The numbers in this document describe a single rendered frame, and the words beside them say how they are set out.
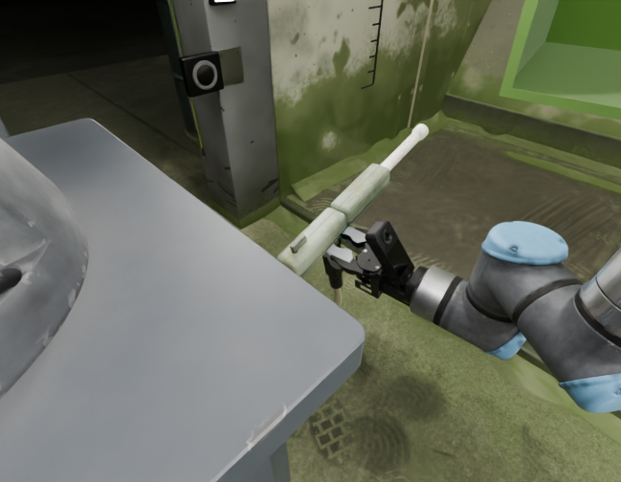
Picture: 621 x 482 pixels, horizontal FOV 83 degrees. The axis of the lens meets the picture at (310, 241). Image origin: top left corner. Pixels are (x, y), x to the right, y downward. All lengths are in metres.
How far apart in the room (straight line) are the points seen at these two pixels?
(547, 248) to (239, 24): 0.84
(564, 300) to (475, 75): 1.67
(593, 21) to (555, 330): 1.03
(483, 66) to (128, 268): 1.97
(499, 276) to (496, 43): 1.68
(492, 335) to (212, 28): 0.87
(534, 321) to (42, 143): 0.50
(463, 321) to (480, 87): 1.55
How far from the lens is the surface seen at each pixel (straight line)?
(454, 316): 0.60
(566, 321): 0.46
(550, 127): 1.91
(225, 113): 1.04
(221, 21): 1.01
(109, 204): 0.23
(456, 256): 1.13
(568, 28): 1.37
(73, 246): 0.18
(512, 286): 0.50
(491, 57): 2.07
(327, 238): 0.64
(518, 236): 0.52
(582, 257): 1.32
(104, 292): 0.18
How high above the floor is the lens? 0.76
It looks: 40 degrees down
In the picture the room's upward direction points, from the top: straight up
